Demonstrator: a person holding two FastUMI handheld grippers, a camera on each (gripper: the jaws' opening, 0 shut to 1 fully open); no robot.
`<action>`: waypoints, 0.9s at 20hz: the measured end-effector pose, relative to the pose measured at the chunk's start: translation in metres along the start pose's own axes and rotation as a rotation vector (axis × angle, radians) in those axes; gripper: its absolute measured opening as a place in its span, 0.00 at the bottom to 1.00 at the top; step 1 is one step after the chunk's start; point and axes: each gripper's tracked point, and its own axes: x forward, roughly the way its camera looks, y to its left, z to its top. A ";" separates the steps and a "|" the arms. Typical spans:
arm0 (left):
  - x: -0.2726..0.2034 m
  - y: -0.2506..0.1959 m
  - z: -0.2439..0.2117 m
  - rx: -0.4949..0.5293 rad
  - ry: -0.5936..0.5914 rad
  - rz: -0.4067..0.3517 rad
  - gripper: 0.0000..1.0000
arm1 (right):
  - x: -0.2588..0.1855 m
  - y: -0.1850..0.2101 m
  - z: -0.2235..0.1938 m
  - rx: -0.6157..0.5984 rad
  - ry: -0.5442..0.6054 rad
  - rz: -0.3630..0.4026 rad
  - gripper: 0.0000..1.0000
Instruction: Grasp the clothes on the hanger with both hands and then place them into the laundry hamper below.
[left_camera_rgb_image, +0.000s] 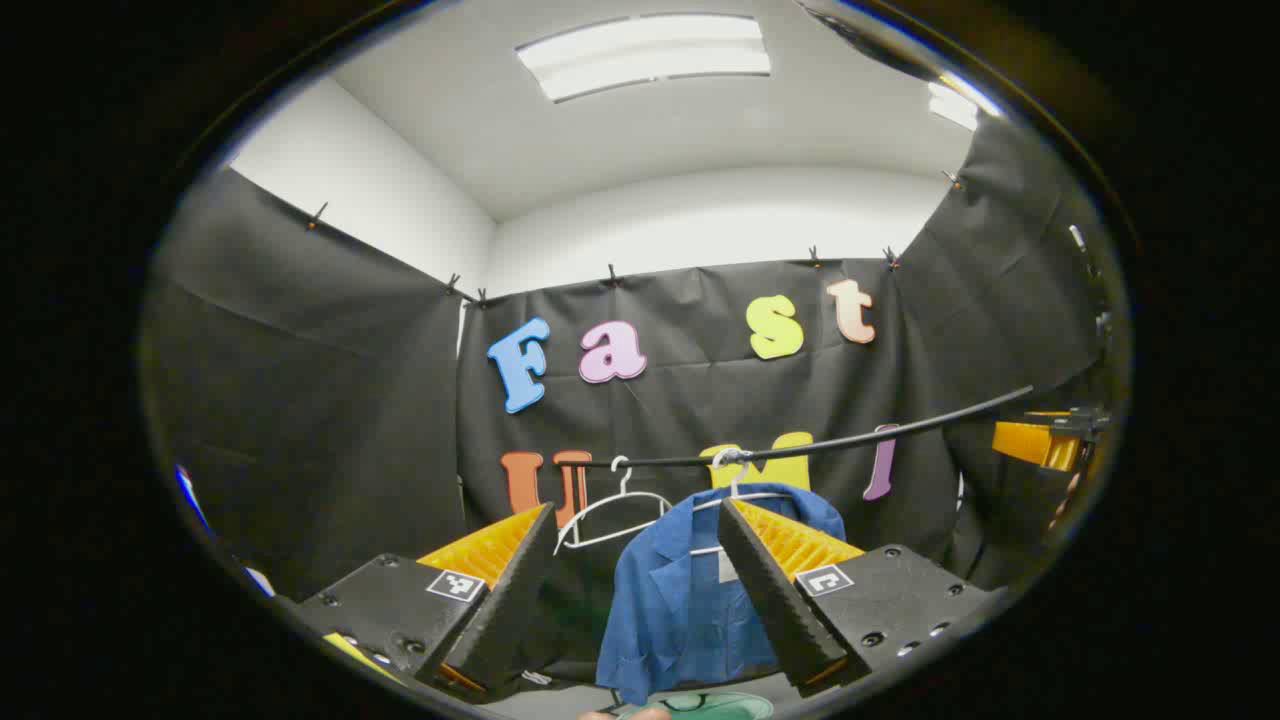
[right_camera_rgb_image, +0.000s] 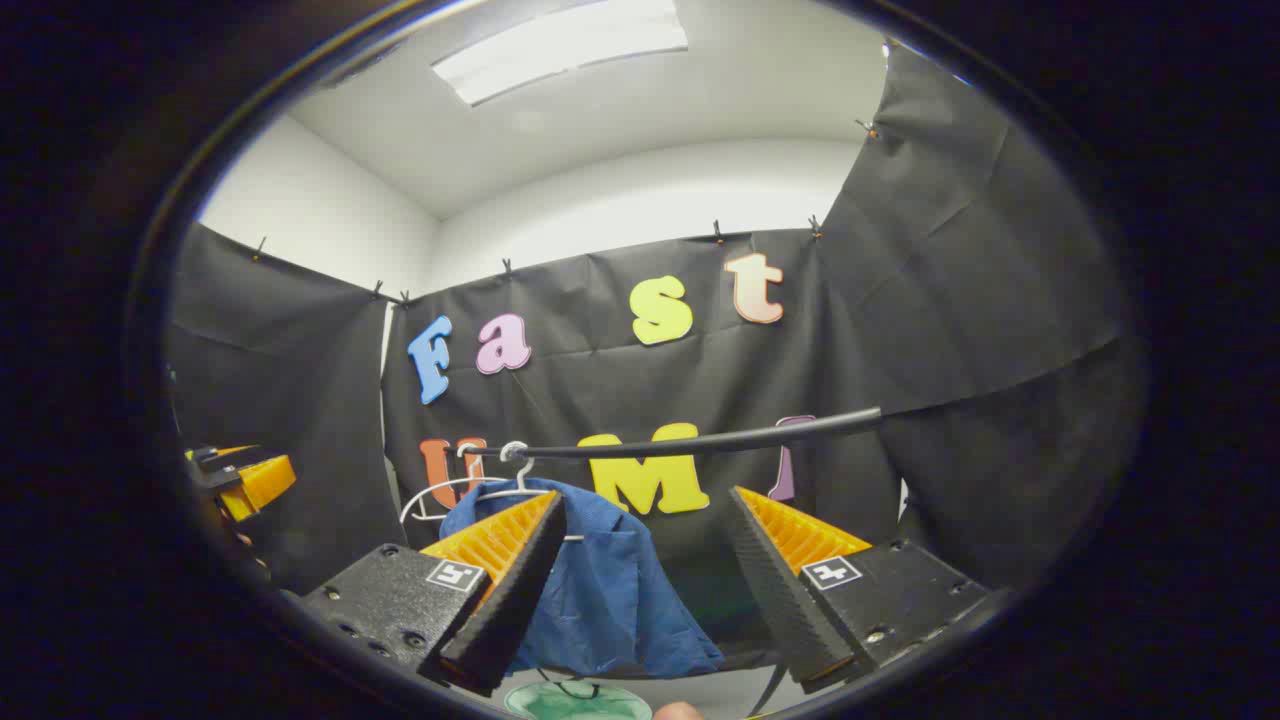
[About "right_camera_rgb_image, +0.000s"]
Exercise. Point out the blue shirt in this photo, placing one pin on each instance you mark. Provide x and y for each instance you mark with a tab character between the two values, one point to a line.
610	590

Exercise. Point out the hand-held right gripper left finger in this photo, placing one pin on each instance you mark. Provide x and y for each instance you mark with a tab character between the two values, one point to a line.
505	600

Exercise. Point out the white clothes hanger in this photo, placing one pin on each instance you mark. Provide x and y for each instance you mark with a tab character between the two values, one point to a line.
514	446
437	487

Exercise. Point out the green laundry hamper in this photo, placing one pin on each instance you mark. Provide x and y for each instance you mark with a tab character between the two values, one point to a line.
575	702

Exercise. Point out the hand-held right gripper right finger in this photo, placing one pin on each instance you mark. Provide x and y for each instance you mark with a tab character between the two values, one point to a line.
790	600

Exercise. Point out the black clothes rail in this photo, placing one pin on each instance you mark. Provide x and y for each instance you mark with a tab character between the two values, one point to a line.
700	441

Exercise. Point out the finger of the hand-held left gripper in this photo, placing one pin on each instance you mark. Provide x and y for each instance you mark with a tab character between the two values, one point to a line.
222	452
262	482

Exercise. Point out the black backdrop cloth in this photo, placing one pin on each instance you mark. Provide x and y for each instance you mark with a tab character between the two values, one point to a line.
900	300

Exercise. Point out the ceiling light panel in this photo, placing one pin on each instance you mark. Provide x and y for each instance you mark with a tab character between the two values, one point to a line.
560	45

